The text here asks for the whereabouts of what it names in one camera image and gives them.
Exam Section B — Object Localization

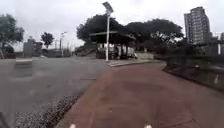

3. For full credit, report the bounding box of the small dark tree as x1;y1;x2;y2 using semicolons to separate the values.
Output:
40;31;55;49

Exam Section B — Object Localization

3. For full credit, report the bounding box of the pale kerb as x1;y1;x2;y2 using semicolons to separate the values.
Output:
108;58;163;68

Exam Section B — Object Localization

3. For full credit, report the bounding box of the white solar lamp post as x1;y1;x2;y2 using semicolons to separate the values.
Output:
101;1;115;63

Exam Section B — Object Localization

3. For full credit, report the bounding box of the large green tree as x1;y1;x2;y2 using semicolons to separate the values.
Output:
0;13;25;59

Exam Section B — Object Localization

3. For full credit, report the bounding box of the grey concrete block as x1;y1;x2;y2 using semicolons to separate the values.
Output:
14;58;34;69

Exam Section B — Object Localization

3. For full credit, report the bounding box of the grey structure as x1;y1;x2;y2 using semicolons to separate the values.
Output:
22;37;44;58

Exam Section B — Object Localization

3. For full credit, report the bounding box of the red paved path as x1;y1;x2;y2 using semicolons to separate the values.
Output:
54;61;224;128

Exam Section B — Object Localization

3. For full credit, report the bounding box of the group of large trees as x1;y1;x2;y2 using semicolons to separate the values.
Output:
75;13;186;51

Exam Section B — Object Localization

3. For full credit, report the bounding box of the gravel strip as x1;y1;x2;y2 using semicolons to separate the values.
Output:
14;94;81;128

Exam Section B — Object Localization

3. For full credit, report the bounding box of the tall grey building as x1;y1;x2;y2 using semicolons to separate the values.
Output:
183;6;212;45

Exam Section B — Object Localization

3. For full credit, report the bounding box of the dark roofed shelter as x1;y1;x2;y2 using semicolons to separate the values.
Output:
89;30;138;61

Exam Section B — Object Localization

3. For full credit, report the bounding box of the lamp pole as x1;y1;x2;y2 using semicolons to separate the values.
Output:
58;31;68;58

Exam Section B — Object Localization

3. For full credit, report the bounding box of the dark hedge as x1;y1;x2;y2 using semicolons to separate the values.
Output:
162;43;224;93

